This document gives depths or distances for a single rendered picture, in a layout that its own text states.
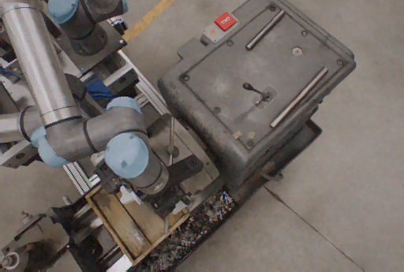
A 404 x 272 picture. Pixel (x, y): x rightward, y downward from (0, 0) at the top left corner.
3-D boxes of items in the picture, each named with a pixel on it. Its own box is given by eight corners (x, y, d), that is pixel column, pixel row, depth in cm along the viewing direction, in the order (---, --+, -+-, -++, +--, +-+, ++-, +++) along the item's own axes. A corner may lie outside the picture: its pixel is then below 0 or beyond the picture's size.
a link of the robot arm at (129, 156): (135, 121, 54) (144, 158, 49) (158, 147, 63) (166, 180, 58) (98, 138, 54) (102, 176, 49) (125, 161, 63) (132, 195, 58)
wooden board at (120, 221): (141, 153, 130) (139, 150, 127) (191, 214, 120) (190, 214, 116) (88, 197, 125) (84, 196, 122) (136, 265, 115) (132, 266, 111)
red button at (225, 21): (226, 14, 106) (226, 10, 105) (236, 24, 105) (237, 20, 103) (214, 24, 105) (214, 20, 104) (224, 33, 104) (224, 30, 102)
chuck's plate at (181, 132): (170, 122, 126) (161, 101, 96) (217, 176, 121) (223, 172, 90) (164, 128, 126) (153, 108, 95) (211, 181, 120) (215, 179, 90)
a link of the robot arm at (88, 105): (34, 57, 84) (94, 114, 130) (29, 90, 80) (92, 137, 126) (73, 54, 84) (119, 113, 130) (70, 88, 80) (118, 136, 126)
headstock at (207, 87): (256, 39, 146) (267, -20, 109) (327, 102, 133) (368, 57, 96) (167, 112, 136) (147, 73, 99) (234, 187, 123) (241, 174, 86)
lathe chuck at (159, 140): (164, 128, 126) (153, 108, 95) (211, 181, 120) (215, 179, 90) (148, 140, 124) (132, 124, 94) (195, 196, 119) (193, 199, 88)
